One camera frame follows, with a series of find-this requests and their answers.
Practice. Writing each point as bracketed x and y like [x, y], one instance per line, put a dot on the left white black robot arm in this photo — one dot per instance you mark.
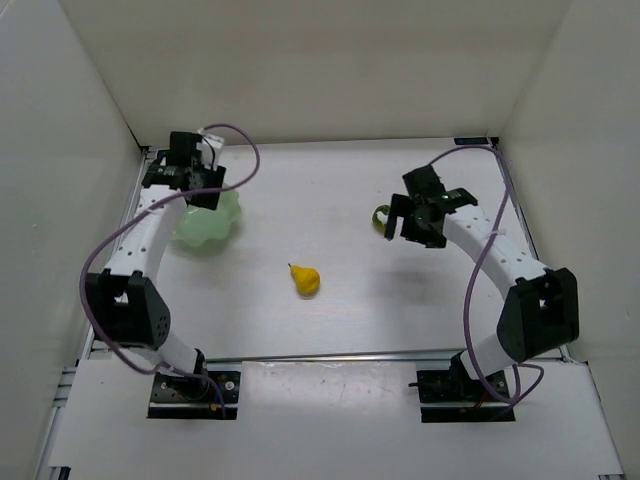
[118, 281]

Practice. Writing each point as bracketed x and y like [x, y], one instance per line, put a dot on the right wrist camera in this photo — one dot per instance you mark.
[423, 183]

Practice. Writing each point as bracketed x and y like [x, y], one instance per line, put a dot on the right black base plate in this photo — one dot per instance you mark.
[443, 401]

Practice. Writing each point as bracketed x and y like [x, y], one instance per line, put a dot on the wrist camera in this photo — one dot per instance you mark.
[193, 149]
[423, 183]

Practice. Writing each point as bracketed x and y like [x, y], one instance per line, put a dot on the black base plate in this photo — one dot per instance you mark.
[173, 397]
[443, 401]

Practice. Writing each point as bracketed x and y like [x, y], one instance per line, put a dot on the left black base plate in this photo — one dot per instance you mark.
[173, 397]

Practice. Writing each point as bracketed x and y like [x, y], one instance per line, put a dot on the blue label sticker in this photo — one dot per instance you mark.
[467, 141]
[160, 151]

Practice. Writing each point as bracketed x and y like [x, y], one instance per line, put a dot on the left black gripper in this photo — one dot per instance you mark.
[203, 195]

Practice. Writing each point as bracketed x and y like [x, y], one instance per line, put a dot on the yellow fake pear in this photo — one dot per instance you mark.
[307, 280]

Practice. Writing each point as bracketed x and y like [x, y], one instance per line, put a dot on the green wavy glass bowl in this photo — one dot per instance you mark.
[199, 225]

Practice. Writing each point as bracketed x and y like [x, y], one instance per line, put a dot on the front aluminium rail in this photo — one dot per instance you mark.
[402, 356]

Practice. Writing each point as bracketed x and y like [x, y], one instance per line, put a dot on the right blue label sticker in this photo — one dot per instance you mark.
[467, 141]

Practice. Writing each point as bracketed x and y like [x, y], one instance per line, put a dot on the left blue label sticker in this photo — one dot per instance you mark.
[160, 151]

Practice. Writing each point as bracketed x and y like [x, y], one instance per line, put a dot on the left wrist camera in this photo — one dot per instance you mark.
[193, 149]

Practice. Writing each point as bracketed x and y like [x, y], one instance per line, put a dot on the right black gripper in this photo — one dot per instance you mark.
[410, 220]

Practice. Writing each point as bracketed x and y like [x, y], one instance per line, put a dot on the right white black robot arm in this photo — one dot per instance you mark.
[541, 307]

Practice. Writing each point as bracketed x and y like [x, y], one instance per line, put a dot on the green peeled fake lime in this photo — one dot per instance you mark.
[380, 218]

